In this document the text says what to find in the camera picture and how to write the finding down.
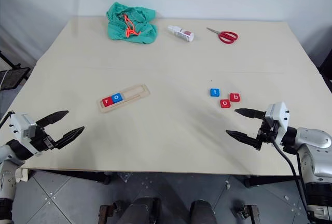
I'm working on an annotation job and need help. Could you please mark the dark object beside table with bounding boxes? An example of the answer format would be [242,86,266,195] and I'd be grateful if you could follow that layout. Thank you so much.
[318,50,332,82]

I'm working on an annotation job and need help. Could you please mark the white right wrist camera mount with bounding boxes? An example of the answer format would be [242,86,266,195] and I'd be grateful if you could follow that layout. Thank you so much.
[264,101,291,146]

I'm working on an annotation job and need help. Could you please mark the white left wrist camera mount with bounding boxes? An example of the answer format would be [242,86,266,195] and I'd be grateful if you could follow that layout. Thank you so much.
[8,112,44,157]

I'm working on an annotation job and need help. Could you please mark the wooden letter tray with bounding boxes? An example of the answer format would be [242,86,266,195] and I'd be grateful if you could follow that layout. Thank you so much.
[98,83,151,114]

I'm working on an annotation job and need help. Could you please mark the off-white table corner pad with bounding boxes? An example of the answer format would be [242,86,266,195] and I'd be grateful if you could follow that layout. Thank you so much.
[15,168,29,183]

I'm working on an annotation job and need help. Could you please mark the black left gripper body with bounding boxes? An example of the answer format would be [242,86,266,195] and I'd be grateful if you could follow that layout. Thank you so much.
[29,125,57,153]

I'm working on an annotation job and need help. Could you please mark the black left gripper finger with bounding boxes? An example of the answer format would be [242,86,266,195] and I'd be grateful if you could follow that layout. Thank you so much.
[35,110,70,131]
[53,126,86,150]

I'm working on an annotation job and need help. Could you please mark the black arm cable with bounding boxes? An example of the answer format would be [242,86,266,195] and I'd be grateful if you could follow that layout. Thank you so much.
[269,133,312,217]
[0,110,14,128]

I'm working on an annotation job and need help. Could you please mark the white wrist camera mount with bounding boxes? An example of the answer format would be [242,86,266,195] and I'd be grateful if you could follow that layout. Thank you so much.
[264,101,291,146]
[8,112,44,157]

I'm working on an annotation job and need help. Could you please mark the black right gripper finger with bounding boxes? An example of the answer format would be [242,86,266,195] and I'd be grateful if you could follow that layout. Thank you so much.
[225,130,261,151]
[234,108,267,120]

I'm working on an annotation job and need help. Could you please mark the dark rounded shape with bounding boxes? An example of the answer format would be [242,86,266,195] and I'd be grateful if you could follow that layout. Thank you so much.
[190,199,217,224]
[123,197,162,224]

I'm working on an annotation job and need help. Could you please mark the black table frame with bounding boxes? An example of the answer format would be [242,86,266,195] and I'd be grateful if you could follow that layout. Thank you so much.
[33,170,303,189]

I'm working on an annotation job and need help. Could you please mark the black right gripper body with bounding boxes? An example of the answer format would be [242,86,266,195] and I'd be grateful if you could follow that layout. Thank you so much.
[255,119,280,152]

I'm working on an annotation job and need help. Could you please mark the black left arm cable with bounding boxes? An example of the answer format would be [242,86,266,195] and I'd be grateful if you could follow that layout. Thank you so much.
[0,110,14,128]

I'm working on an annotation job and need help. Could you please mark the crumpled green cloth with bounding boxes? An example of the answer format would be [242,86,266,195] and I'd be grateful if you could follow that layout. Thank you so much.
[105,2,158,45]

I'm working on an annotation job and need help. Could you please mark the red letter tile r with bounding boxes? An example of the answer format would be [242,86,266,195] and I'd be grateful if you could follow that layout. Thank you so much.
[101,96,114,108]

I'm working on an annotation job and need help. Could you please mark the black metal mesh stand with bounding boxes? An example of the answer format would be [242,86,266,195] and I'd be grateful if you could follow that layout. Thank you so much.
[0,50,31,91]

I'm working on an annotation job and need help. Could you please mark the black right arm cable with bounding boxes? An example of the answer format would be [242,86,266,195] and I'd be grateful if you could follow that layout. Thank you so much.
[269,133,312,217]

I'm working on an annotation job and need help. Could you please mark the red handled scissors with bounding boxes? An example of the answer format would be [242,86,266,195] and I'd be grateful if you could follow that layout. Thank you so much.
[206,26,239,45]

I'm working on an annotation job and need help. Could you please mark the orange cord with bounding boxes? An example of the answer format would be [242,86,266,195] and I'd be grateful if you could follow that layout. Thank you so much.
[121,13,141,38]

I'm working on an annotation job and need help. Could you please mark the white spray bottle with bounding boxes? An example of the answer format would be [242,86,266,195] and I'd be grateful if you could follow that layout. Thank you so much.
[167,24,195,43]

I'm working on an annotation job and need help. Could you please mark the rusty metal bracket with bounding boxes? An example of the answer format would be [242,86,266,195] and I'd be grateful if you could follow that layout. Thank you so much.
[233,203,260,224]
[98,200,125,224]

